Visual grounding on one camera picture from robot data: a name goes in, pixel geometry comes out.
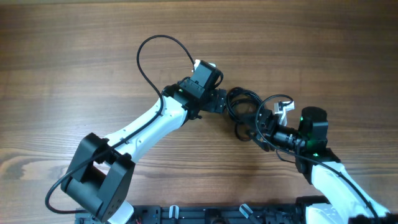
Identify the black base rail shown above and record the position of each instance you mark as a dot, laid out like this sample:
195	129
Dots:
272	213

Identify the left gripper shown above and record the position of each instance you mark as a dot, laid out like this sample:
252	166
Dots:
216	103

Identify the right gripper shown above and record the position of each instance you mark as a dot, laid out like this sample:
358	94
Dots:
267	116

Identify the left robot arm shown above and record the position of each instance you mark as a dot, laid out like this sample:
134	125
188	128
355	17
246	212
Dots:
101	169

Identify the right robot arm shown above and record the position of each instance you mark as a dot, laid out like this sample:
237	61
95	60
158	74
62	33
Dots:
343	200

